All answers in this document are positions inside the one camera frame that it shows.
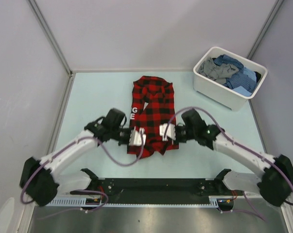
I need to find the red black plaid shirt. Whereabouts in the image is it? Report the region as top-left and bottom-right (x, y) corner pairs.
(129, 76), (179, 159)

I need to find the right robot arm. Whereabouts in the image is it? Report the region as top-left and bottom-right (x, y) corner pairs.
(172, 107), (293, 207)

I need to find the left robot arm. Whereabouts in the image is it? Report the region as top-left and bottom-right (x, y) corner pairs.
(19, 108), (145, 206)

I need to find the white plastic bin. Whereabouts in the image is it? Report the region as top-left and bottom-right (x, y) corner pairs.
(193, 47), (268, 111)

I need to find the grey shirt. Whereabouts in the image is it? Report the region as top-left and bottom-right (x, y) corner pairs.
(198, 57), (239, 84)

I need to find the blue checked shirt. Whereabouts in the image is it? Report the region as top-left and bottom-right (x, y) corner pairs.
(213, 54), (258, 97)

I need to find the light blue shirt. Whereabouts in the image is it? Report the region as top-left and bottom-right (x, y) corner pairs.
(226, 68), (257, 97)

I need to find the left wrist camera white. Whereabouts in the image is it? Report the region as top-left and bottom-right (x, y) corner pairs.
(128, 127), (146, 146)

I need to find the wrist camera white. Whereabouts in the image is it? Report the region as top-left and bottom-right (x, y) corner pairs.
(159, 123), (176, 141)
(128, 127), (146, 146)

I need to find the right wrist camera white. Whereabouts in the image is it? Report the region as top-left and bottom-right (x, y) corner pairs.
(159, 123), (176, 141)

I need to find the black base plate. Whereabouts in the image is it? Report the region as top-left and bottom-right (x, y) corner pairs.
(70, 178), (244, 205)

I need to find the aluminium frame rail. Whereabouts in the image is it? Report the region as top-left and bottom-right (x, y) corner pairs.
(58, 189), (290, 200)

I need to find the white cable duct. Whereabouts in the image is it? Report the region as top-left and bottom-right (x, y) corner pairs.
(46, 197), (234, 211)

